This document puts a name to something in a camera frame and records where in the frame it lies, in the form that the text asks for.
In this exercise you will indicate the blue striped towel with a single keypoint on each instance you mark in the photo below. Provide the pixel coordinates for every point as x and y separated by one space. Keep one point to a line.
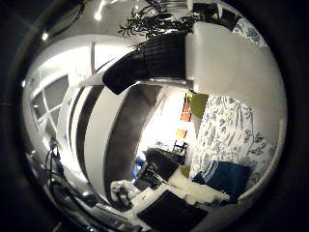
228 177

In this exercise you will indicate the blue floral white tablecloth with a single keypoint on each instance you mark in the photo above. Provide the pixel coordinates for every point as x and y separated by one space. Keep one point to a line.
222 129

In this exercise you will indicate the dark chair frame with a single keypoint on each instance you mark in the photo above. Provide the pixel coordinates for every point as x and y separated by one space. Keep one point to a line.
179 151

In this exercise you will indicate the long orange wall panel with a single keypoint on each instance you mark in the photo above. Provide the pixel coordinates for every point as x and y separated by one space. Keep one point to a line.
186 111

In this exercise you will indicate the blue bin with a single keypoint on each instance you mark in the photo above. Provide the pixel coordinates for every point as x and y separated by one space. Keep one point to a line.
136 161

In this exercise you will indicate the small orange wall panel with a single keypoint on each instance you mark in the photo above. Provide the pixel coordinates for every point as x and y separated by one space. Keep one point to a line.
181 133

